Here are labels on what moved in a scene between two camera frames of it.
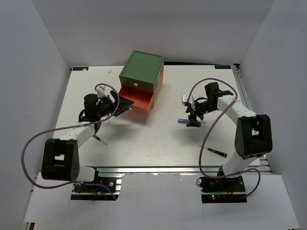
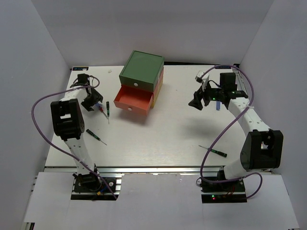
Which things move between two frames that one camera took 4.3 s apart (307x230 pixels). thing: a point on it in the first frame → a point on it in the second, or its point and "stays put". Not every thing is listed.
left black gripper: [124, 103] → [97, 97]
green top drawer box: [142, 70] stays put
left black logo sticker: [80, 68] stays put
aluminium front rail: [158, 169] stays put
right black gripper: [193, 122] → [198, 96]
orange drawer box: [142, 99] stays put
